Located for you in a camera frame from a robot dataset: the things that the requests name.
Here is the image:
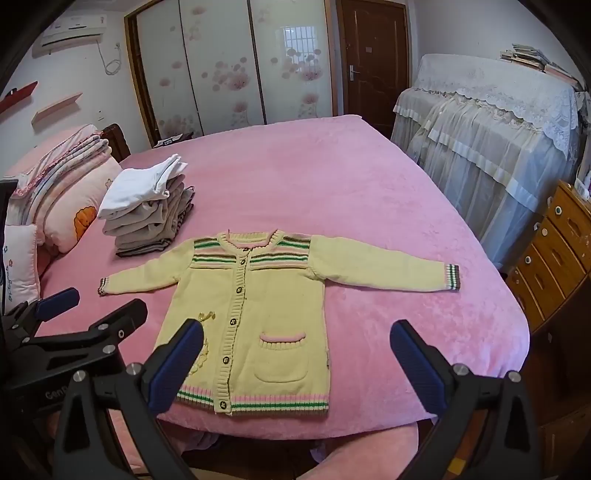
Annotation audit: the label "pink wall shelf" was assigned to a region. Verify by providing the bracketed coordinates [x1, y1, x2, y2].
[31, 92, 83, 125]

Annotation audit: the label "white folded garment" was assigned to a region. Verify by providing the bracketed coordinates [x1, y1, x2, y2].
[98, 156, 188, 220]

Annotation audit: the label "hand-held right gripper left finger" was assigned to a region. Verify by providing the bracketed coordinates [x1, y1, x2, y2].
[50, 318, 206, 480]

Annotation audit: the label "small pink embroidered cushion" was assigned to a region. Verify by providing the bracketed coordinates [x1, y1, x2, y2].
[0, 224, 42, 305]

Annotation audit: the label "dark wooden headboard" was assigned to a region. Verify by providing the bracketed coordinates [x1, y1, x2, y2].
[102, 124, 131, 162]

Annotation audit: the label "brown wooden door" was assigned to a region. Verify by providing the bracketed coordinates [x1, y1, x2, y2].
[336, 0, 413, 137]

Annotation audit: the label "white air conditioner cable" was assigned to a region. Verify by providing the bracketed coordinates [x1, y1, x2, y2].
[98, 39, 122, 75]

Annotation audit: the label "floral sliding door wardrobe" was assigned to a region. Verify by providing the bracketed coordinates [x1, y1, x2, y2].
[124, 0, 340, 146]

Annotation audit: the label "yellow knit cardigan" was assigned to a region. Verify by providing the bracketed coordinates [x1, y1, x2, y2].
[98, 229, 462, 417]

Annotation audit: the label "grey-brown knit folded garment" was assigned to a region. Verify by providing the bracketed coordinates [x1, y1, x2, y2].
[115, 203, 195, 258]

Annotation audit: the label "light grey folded garment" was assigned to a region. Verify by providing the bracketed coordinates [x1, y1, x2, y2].
[104, 182, 195, 237]

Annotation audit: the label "pink ruffled pillow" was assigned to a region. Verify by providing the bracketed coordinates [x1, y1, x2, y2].
[4, 124, 103, 197]

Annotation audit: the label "wooden dresser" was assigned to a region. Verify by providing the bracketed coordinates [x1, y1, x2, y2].
[505, 180, 591, 335]

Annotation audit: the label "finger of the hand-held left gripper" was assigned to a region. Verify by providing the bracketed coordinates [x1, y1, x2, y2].
[0, 287, 80, 344]
[18, 298, 148, 370]

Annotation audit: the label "stack of books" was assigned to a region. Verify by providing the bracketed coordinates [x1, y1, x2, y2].
[499, 44, 580, 88]

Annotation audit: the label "lace-covered furniture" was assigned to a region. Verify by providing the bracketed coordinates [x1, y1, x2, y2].
[392, 54, 583, 268]

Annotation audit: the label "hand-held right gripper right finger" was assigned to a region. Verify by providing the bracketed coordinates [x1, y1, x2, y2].
[389, 319, 543, 480]

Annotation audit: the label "person's pink trousers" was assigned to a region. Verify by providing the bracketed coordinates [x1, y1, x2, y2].
[185, 422, 421, 480]

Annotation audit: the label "red wall shelf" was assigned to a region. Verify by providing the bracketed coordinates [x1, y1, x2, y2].
[0, 82, 38, 112]

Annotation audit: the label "striped folded blanket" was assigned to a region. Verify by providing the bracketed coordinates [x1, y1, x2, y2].
[14, 131, 112, 227]

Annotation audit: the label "pink bed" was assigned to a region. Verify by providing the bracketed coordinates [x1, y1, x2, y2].
[34, 114, 531, 441]

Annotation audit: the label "white air conditioner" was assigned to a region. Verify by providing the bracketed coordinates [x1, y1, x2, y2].
[39, 13, 108, 57]

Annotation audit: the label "dark nightstand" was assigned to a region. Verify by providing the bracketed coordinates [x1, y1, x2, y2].
[152, 133, 195, 148]

